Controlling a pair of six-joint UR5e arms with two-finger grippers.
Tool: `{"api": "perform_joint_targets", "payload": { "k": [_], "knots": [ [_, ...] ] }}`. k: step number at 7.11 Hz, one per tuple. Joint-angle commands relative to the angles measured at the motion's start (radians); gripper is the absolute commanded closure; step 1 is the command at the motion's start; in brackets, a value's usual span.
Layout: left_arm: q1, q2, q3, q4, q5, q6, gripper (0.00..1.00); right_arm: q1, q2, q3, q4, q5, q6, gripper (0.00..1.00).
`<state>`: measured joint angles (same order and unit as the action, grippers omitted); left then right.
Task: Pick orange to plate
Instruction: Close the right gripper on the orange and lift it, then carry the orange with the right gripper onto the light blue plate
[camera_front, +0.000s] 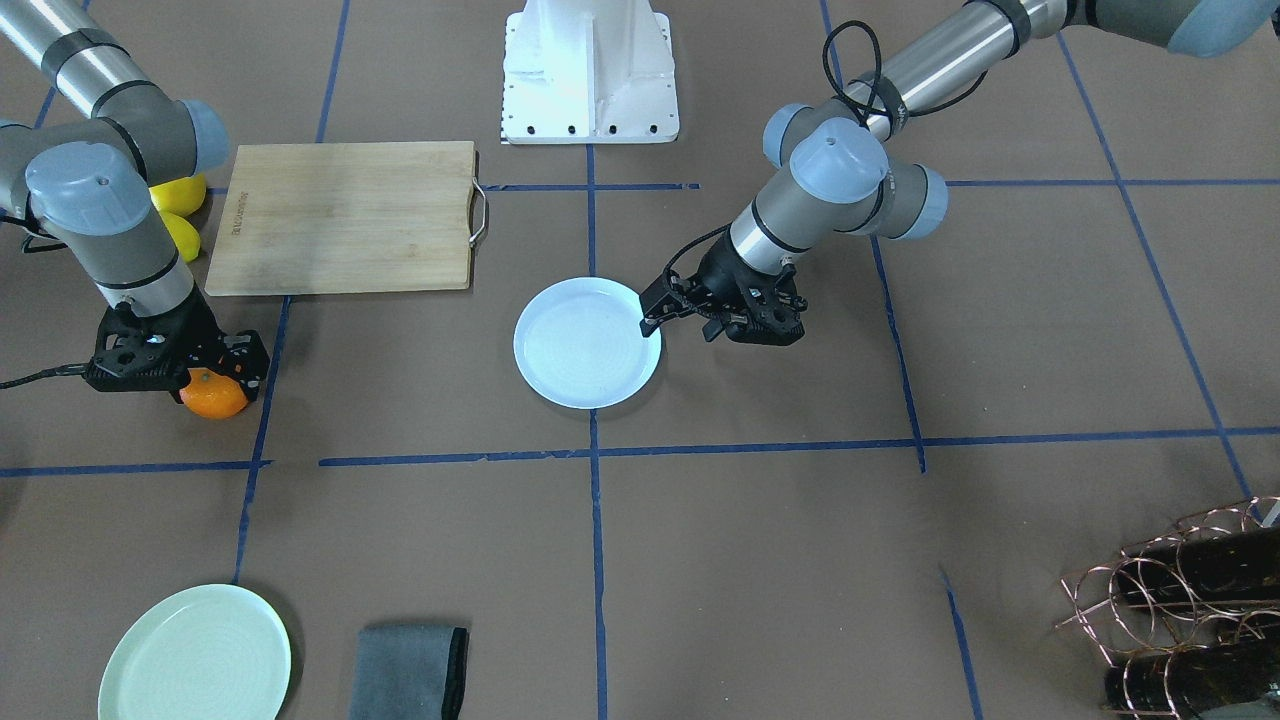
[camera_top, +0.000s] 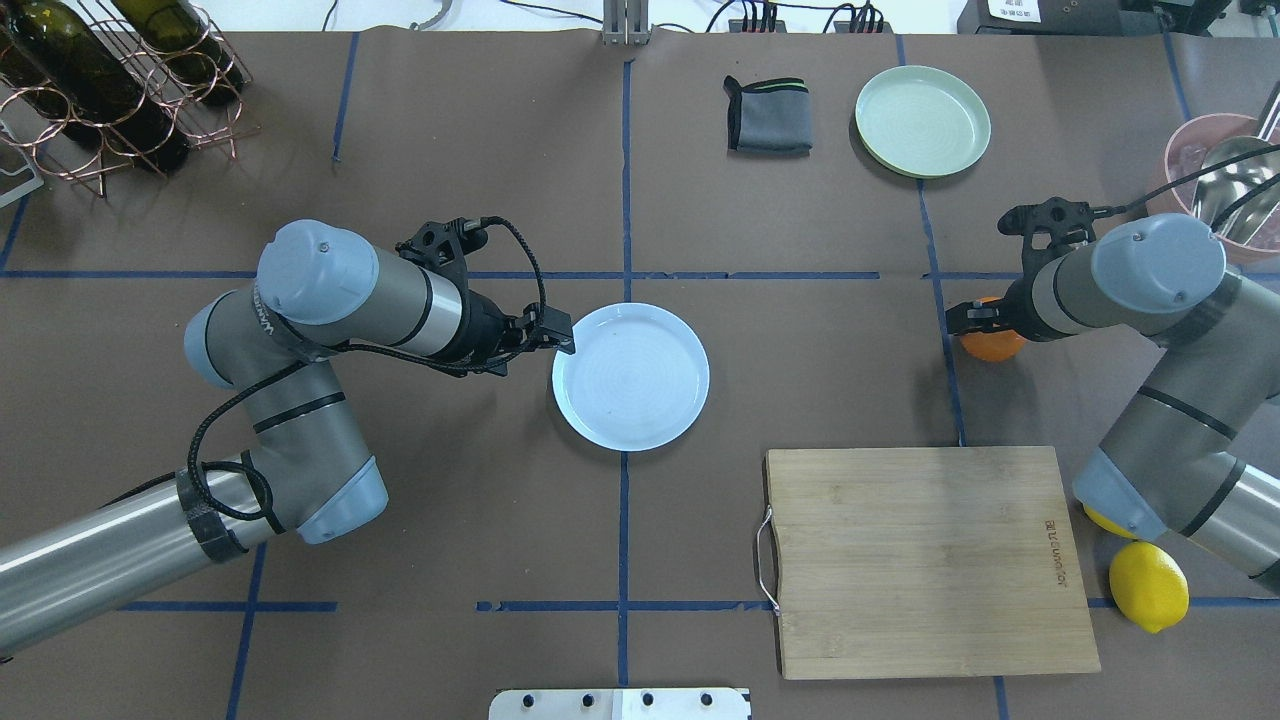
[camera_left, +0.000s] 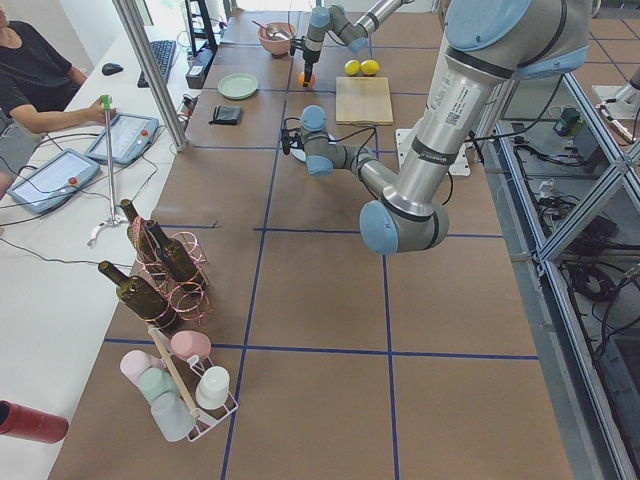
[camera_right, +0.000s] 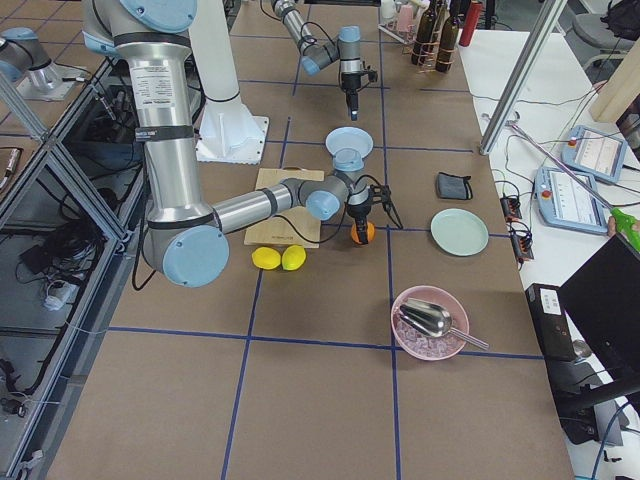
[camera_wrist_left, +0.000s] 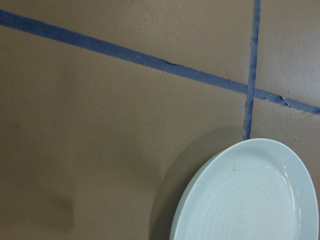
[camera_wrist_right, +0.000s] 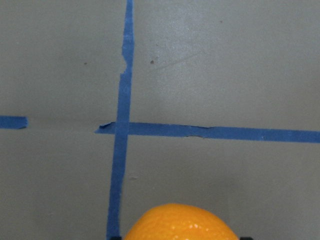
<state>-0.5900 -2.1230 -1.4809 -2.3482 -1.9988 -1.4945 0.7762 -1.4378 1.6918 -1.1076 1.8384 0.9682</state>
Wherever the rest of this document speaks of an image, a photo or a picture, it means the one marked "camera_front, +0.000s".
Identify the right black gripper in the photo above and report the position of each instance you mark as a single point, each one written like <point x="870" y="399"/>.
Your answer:
<point x="192" y="328"/>

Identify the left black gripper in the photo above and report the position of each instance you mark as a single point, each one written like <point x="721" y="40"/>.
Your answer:
<point x="719" y="274"/>

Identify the orange fruit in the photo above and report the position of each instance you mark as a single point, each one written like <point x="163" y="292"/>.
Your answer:
<point x="212" y="395"/>

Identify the light blue plate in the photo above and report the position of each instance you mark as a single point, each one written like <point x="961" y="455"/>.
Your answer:
<point x="578" y="343"/>

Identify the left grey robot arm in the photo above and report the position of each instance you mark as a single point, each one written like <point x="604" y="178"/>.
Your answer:
<point x="834" y="176"/>

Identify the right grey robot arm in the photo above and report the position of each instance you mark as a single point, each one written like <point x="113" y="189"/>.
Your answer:
<point x="87" y="187"/>

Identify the light green plate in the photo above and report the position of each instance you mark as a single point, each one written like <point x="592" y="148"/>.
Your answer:
<point x="214" y="651"/>

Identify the lower yellow lemon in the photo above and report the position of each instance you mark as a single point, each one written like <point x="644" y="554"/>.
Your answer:
<point x="184" y="235"/>

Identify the yellow lemon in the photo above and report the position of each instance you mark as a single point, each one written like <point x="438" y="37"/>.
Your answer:
<point x="182" y="197"/>
<point x="184" y="235"/>

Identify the upper yellow lemon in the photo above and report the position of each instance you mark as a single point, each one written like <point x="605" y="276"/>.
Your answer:
<point x="182" y="197"/>

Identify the bamboo cutting board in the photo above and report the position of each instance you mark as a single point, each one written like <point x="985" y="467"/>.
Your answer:
<point x="324" y="218"/>

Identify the folded grey cloth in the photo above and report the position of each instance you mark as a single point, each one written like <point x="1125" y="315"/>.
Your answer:
<point x="409" y="671"/>

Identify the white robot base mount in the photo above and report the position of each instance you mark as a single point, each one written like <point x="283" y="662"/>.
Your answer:
<point x="588" y="72"/>

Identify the copper wire bottle rack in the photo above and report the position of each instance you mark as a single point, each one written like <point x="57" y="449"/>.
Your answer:
<point x="1186" y="622"/>

